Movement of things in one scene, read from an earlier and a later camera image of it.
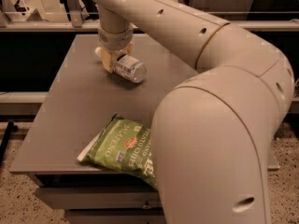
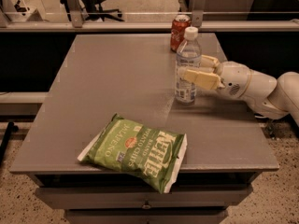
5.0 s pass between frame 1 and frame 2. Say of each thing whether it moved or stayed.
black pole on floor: stayed
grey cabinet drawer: stayed
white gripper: moved
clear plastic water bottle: moved
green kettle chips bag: stayed
